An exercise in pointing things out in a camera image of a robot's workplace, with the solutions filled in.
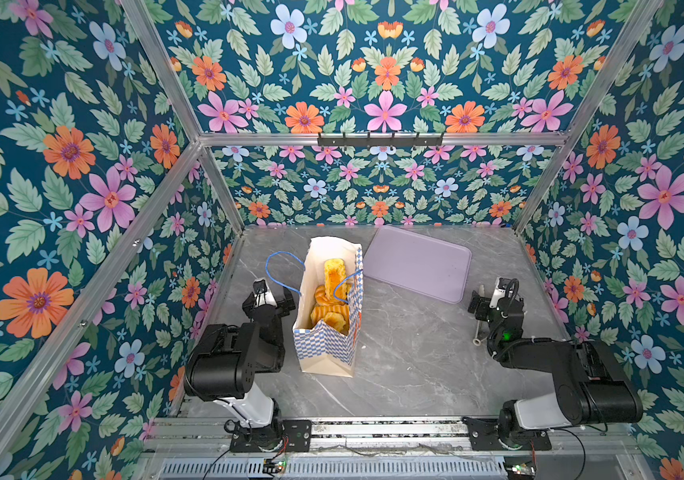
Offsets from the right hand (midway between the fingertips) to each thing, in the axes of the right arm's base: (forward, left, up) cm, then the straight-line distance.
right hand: (491, 293), depth 92 cm
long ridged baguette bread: (-7, +53, +2) cm, 54 cm away
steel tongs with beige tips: (-15, +7, -3) cm, 17 cm away
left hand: (+1, +68, +6) cm, 69 cm away
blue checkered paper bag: (-20, +50, +5) cm, 54 cm away
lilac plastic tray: (+17, +20, -7) cm, 27 cm away
